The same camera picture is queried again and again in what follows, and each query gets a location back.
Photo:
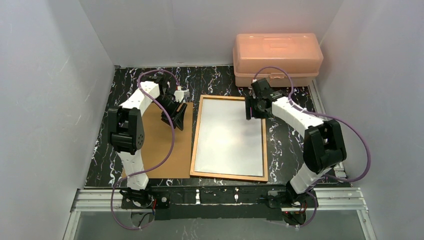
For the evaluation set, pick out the pink plastic storage box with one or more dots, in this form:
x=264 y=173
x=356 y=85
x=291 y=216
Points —
x=286 y=59

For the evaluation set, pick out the brown backing board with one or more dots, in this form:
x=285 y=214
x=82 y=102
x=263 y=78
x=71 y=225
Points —
x=157 y=142

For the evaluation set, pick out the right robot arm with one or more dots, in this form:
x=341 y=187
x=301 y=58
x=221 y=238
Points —
x=323 y=142

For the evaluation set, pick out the aluminium rail base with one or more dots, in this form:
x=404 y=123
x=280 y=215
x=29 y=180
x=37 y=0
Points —
x=327 y=198

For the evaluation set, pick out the wooden picture frame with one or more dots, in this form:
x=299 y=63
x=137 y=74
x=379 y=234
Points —
x=195 y=142

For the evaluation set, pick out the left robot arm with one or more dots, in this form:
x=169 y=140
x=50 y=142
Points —
x=126 y=132

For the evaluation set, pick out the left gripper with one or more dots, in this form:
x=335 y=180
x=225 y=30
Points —
x=173 y=108

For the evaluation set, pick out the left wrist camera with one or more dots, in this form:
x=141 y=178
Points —
x=180 y=94

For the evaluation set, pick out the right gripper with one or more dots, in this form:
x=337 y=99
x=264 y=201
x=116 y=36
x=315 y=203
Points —
x=250 y=108

